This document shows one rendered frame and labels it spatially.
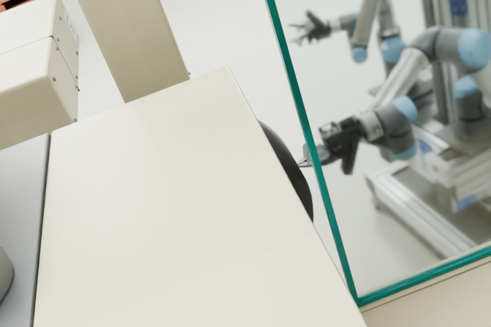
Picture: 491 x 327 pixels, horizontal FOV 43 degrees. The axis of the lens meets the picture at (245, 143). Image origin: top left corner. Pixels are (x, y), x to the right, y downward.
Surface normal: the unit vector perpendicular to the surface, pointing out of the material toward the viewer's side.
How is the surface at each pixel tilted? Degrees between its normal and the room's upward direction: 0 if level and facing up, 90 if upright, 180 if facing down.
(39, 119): 90
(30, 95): 90
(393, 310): 0
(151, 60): 90
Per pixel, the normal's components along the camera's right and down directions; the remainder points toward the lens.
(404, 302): -0.29, -0.80
